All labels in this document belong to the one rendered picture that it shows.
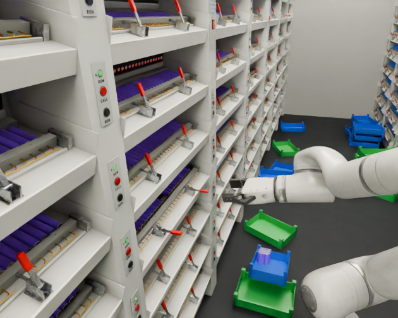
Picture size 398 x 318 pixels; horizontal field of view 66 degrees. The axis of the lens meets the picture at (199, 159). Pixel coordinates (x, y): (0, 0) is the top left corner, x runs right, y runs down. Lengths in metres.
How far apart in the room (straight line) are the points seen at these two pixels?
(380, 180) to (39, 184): 0.63
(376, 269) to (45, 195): 0.67
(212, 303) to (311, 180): 1.08
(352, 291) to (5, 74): 0.84
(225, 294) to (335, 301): 1.06
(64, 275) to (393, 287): 0.65
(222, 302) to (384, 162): 1.32
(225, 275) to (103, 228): 1.31
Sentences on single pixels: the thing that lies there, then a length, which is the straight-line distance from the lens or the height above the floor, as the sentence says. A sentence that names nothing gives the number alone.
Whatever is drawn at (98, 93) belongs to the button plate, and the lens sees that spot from 0.63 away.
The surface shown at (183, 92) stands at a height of 1.17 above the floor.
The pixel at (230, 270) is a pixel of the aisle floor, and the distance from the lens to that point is 1.98.
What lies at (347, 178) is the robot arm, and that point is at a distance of 0.77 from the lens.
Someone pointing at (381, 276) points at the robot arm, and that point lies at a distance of 0.77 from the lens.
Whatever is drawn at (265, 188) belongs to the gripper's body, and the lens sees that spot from 0.94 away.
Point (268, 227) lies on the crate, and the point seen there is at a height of 0.00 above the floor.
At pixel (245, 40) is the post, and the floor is 1.27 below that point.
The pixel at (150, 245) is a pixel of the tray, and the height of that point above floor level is 0.76.
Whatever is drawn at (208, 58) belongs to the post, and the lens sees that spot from 1.23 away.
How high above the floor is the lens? 1.40
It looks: 25 degrees down
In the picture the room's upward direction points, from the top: 2 degrees counter-clockwise
